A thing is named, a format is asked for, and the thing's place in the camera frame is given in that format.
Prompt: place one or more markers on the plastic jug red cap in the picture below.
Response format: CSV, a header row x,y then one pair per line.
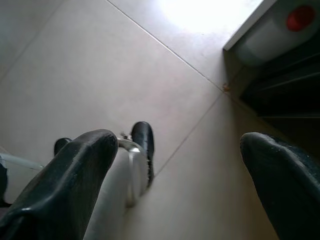
x,y
265,40

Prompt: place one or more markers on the white partition panel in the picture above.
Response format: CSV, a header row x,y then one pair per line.
x,y
250,25

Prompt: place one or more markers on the black robot left foot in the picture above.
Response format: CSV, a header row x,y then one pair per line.
x,y
60,145

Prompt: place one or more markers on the small orange floor scrap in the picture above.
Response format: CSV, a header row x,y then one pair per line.
x,y
226,86

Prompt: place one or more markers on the black robot foot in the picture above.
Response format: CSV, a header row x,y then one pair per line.
x,y
60,145
143,135

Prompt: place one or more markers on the black robot right foot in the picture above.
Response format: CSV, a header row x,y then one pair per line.
x,y
143,135

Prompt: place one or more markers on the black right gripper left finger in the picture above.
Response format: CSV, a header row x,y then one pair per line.
x,y
65,185

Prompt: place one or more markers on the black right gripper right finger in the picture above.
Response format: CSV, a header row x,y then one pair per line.
x,y
290,190

